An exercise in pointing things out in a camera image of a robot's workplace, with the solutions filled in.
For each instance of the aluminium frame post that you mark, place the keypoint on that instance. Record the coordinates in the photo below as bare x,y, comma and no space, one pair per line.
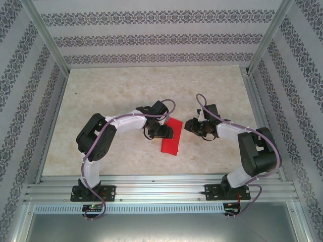
46,37
270,37

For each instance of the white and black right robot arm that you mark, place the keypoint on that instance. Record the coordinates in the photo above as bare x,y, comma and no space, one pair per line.
257,156

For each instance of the aluminium side rail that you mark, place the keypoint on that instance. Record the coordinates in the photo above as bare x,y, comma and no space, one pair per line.
262,121
53,126

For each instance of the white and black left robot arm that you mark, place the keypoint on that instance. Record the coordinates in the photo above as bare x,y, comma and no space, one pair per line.
126,124

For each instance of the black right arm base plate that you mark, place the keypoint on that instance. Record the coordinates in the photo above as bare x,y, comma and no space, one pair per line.
210,192

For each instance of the steel sheet shelf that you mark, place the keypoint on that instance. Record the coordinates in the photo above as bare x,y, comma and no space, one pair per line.
161,229

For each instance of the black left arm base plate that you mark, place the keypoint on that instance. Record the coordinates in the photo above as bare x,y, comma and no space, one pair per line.
109,192

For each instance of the aluminium mounting rail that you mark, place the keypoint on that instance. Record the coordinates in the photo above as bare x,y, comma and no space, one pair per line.
161,189

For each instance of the red paper sheet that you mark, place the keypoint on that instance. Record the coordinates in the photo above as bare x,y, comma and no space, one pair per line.
174,141

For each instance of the circuit board with green light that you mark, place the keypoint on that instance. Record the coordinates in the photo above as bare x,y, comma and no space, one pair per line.
93,207

